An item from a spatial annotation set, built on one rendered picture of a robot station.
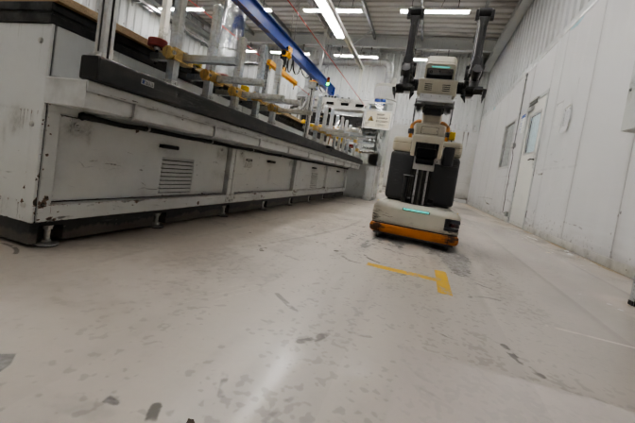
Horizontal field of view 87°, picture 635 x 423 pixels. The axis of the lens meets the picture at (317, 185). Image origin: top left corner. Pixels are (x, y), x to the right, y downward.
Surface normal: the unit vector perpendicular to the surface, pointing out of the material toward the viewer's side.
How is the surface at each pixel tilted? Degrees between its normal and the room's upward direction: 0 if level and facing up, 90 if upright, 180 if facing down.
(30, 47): 90
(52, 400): 0
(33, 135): 90
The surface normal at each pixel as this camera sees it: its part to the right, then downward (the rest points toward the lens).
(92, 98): 0.94, 0.16
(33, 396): 0.15, -0.99
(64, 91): -0.29, 0.00
